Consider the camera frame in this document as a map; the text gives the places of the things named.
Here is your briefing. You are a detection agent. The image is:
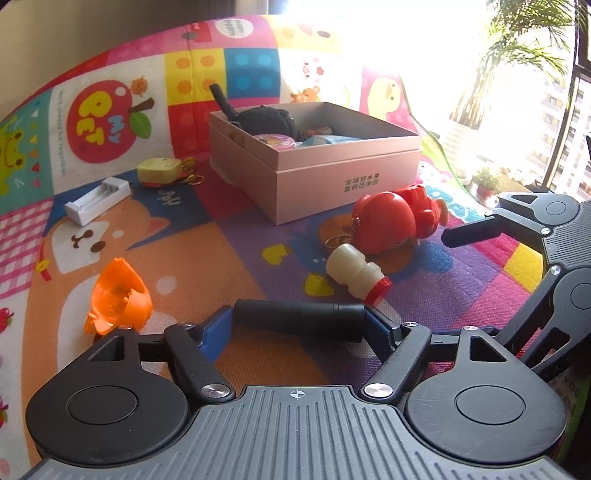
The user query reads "apartment building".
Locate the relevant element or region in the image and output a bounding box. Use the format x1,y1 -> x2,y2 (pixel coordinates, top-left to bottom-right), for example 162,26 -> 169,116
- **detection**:
538,76 -> 571,145

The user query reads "black window frame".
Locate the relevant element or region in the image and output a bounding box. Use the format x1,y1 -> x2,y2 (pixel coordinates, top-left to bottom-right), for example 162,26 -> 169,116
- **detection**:
542,0 -> 591,200

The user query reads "pink cardboard box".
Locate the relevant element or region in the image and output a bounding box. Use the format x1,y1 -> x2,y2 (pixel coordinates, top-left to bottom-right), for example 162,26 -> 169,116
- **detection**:
208,102 -> 422,226

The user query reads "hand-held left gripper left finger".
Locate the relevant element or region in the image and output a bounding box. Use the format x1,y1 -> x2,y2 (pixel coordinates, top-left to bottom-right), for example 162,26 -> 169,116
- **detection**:
88,306 -> 236,400

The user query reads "small potted plant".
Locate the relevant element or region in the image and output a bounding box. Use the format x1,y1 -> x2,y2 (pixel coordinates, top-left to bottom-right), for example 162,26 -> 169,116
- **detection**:
471,166 -> 507,202

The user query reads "potted palm plant white pot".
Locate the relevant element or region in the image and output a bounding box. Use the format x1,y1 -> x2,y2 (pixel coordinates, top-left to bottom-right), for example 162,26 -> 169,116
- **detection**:
438,0 -> 580,172

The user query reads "black cylinder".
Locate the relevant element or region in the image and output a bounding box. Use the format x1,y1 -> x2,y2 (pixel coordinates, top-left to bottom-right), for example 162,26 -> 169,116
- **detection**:
233,299 -> 368,343

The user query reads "orange plastic toy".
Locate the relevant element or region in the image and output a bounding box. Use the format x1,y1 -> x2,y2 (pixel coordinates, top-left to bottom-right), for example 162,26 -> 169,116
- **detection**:
84,257 -> 153,335

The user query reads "white bottle red cap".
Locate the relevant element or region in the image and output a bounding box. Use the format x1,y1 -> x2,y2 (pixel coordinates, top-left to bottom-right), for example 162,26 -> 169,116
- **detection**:
325,243 -> 393,305

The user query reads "black plush toy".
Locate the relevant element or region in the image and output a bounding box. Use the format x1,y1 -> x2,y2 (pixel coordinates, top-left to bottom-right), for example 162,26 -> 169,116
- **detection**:
209,83 -> 297,138

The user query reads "colourful cartoon play mat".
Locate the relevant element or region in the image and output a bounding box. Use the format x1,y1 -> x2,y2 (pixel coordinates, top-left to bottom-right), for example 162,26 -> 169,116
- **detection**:
0,14 -> 591,480

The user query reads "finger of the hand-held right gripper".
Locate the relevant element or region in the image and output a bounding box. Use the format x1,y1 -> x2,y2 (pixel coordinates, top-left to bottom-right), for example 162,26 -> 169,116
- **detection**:
441,191 -> 551,248
499,265 -> 591,385

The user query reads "white battery charger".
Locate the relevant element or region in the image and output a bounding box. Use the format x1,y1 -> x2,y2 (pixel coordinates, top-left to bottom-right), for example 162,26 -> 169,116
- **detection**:
64,176 -> 133,227

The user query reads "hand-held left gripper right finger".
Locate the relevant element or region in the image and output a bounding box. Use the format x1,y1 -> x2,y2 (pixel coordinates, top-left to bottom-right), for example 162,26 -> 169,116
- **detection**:
361,306 -> 509,401

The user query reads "yellow keychain toy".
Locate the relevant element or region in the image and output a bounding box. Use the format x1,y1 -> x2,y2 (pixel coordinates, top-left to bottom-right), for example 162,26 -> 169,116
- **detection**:
137,158 -> 204,188

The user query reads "red figure toy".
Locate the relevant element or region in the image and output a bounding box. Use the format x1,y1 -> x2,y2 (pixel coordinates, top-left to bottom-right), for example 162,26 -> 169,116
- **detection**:
323,182 -> 448,256

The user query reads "blue packet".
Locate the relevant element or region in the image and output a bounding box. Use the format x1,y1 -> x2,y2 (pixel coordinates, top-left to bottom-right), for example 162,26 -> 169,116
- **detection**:
302,134 -> 352,147

